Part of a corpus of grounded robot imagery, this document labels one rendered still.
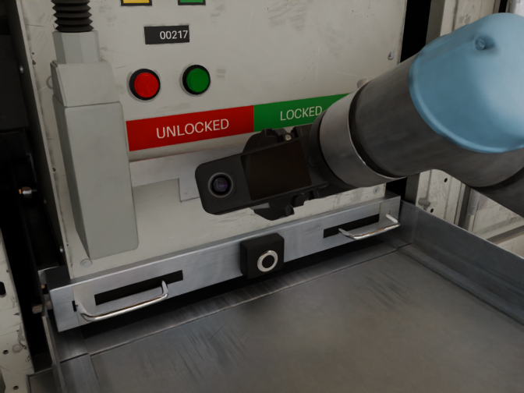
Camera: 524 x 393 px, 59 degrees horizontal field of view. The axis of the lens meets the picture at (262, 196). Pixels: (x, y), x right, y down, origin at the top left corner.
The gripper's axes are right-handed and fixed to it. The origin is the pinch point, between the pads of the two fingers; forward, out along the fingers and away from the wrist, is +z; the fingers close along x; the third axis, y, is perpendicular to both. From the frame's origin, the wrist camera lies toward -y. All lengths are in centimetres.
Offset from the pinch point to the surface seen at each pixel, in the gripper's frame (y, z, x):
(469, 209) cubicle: 44.4, 6.4, -11.3
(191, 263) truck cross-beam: -4.8, 9.2, -7.3
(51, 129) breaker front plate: -18.4, 0.5, 10.1
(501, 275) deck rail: 32.6, -5.8, -19.7
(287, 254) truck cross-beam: 10.0, 10.7, -10.0
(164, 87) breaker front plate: -6.0, -1.1, 12.8
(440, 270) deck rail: 30.0, 2.1, -18.2
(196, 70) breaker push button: -2.4, -2.5, 13.9
